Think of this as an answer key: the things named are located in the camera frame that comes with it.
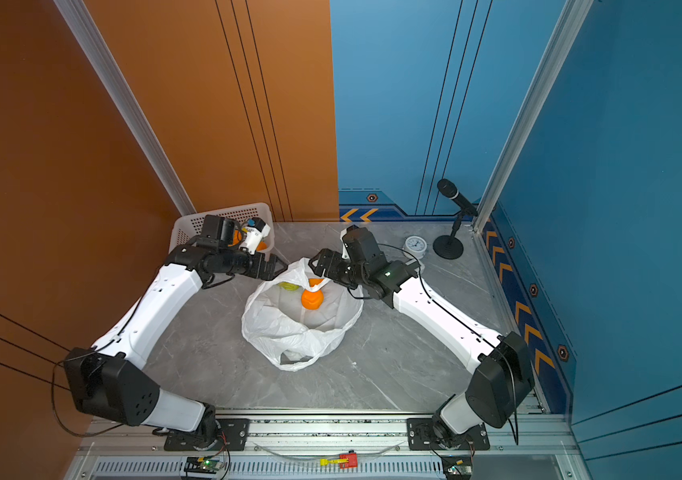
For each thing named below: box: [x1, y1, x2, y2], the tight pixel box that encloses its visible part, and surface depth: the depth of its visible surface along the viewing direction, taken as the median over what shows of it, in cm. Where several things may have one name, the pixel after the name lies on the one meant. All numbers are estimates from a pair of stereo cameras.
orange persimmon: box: [301, 289, 324, 310], surface depth 96 cm
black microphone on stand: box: [433, 178, 479, 260], surface depth 103 cm
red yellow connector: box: [319, 450, 359, 469], surface depth 70 cm
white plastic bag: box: [241, 257, 364, 371], surface depth 81 cm
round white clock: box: [403, 236, 427, 259], surface depth 111 cm
